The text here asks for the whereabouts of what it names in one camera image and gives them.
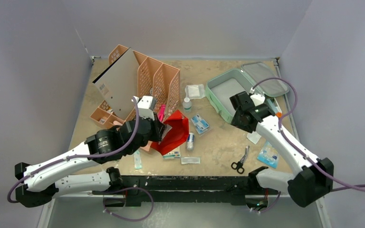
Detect red first aid pouch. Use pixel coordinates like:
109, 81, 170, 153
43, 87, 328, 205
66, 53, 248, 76
150, 110, 190, 155

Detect teal printed plaster packet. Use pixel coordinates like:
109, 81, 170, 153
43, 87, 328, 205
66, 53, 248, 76
133, 150, 142, 170

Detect alcohol wipes bag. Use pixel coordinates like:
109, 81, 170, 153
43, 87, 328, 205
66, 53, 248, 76
190, 114, 211, 136

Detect clear packet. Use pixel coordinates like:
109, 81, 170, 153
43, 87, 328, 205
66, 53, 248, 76
181, 157, 201, 164

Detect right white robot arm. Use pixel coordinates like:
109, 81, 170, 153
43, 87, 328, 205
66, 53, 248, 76
230, 92, 334, 208

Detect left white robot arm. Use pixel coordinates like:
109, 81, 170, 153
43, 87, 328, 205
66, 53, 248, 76
7, 117, 167, 208

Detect pink marker pen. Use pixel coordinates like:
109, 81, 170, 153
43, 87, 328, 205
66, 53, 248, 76
158, 104, 166, 122

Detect white square packet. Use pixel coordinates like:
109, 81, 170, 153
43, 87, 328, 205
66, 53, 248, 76
246, 132, 261, 144

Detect green orange dressing packet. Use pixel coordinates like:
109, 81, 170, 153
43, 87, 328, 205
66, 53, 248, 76
163, 147, 181, 160

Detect blue white bandage roll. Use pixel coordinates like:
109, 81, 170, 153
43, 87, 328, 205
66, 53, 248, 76
186, 132, 195, 151

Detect small white plastic bottle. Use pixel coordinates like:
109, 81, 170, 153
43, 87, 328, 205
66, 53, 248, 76
182, 97, 192, 113

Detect mint green storage case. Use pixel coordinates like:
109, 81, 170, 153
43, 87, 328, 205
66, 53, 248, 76
205, 62, 279, 123

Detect blue wipes packet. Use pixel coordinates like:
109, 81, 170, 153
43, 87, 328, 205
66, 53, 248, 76
257, 141, 279, 169

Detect white gauze pad packet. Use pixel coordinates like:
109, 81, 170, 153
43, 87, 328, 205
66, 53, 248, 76
185, 84, 206, 100

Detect pink plastic desk organizer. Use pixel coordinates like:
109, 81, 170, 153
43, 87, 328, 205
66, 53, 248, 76
90, 50, 181, 129

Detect grey folder board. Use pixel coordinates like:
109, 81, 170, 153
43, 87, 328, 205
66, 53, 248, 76
93, 45, 139, 120

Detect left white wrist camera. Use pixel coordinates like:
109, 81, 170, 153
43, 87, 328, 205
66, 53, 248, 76
134, 95, 157, 120

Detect black handled scissors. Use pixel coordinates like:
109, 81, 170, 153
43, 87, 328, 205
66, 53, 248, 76
231, 145, 250, 174

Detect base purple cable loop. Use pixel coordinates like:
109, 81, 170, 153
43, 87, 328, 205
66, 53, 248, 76
102, 183, 157, 222

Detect black table front rail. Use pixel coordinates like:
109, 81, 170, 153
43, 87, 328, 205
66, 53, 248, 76
48, 174, 323, 209

